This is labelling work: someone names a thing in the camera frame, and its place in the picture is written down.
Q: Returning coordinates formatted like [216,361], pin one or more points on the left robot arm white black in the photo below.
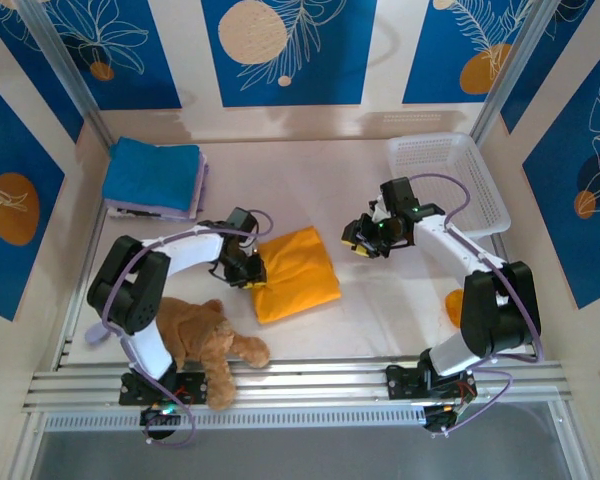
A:
[130,290]

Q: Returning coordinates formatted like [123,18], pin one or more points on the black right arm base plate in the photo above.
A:
[400,382]

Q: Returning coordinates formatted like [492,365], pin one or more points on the aluminium front rail frame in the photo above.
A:
[330,380]

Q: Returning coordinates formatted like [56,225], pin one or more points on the white patterned folded t-shirt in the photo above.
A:
[130,213]

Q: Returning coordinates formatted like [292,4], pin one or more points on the black right controller box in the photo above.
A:
[437,420]

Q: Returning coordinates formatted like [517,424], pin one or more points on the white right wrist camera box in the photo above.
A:
[378,210]

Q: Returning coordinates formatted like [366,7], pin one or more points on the blue folded t-shirt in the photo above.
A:
[150,175]

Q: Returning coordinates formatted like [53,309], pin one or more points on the white cup with orange lid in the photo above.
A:
[452,307]

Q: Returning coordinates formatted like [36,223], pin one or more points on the brown teddy bear plush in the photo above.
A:
[205,335]

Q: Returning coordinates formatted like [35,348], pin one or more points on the aluminium corner post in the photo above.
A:
[510,65]
[65,65]

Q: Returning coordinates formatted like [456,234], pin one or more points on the lavender oval soap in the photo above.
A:
[94,335]

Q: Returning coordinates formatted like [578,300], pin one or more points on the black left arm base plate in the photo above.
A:
[190,380]

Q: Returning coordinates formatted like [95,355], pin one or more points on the black left controller box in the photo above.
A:
[155,416]

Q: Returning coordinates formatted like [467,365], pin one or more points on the white plastic perforated basket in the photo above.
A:
[455,160]

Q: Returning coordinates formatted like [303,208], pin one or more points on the black controller box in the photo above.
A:
[437,420]
[155,416]

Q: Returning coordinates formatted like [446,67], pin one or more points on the orange t-shirt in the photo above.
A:
[297,275]

